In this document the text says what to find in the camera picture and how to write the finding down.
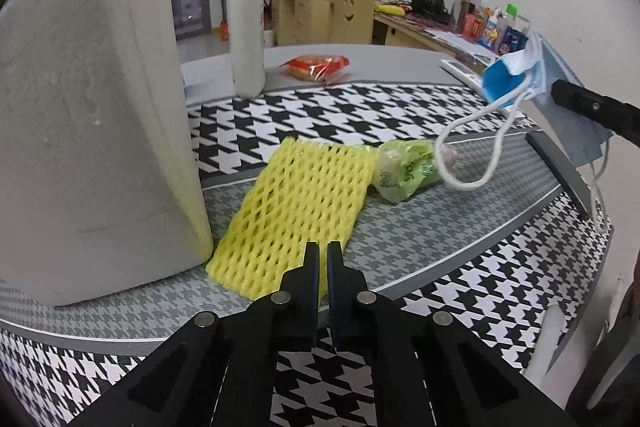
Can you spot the yellow desk object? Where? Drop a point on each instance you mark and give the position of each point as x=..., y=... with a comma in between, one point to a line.
x=390, y=9

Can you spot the white foam box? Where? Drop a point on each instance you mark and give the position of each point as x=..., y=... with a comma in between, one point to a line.
x=90, y=107

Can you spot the row of toiletry bottles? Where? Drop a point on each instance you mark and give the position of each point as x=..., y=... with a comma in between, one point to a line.
x=492, y=29

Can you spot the orange floor container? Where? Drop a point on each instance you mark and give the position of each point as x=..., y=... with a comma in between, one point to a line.
x=225, y=32

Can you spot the printed papers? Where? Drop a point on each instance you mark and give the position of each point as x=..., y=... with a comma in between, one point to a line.
x=460, y=44

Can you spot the blue face mask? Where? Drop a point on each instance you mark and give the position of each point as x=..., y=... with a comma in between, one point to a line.
x=565, y=72

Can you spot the green plastic bag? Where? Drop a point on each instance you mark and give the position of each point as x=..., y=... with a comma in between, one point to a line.
x=405, y=172

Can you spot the wooden smiley chair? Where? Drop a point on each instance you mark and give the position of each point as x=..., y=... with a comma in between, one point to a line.
x=350, y=14

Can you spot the cluttered wooden desk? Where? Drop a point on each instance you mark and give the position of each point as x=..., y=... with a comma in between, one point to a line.
x=395, y=34

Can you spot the white remote control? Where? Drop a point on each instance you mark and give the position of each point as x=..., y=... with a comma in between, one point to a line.
x=462, y=72

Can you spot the black headset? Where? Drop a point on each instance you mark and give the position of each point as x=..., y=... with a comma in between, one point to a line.
x=430, y=3

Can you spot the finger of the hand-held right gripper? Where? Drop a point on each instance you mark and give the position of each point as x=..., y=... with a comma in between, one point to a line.
x=595, y=107

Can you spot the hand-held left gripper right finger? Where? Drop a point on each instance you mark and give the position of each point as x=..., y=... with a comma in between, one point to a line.
x=340, y=287

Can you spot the yellow foam net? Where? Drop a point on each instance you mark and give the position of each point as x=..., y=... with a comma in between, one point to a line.
x=300, y=197

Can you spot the white floor bottle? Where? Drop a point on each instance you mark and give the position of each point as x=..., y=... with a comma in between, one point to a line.
x=268, y=39

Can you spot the red snack packet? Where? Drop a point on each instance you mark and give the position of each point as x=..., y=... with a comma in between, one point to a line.
x=315, y=67

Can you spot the light wooden drawer desk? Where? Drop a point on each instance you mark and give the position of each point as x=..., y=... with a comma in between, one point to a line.
x=305, y=17

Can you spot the white pump lotion bottle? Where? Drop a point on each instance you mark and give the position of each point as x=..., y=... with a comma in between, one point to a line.
x=245, y=32

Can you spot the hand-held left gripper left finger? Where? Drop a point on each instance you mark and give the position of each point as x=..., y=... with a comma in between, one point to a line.
x=307, y=287

